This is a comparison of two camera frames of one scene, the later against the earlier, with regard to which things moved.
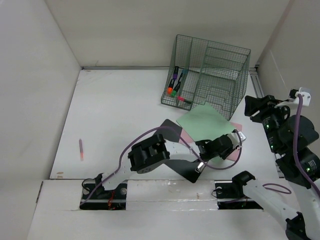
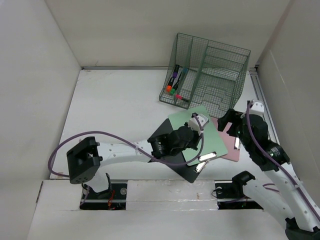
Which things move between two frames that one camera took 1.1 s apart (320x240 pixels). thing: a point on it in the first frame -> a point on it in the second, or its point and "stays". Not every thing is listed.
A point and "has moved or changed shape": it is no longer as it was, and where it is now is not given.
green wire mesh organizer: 202,71 stays
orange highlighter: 169,89 stays
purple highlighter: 175,72 stays
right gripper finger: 253,105 -> 223,121
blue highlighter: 185,72 stays
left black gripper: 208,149 -> 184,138
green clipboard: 205,123 has moved or changed shape
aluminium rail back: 125,67 stays
